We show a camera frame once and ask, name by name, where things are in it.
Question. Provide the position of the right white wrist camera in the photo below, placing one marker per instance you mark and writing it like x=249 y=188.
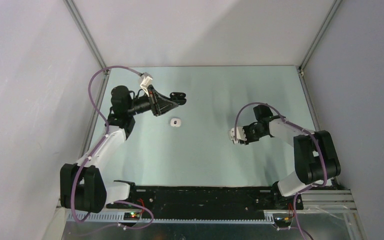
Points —
x=237 y=135

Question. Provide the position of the black charging case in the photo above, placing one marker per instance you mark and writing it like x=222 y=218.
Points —
x=178 y=97

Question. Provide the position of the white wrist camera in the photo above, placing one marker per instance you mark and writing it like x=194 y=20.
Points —
x=237 y=135
x=145 y=80

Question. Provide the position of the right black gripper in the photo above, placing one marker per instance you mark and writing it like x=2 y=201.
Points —
x=248 y=139

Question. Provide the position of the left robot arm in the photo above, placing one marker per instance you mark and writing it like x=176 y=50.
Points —
x=82 y=186

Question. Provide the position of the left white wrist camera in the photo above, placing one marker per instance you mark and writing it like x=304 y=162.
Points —
x=145 y=80

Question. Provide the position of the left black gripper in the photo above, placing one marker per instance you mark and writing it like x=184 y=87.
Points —
x=153 y=97

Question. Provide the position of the white earbud charging case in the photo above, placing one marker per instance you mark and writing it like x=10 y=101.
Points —
x=175 y=122

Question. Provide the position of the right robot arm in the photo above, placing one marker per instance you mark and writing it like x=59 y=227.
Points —
x=314 y=154

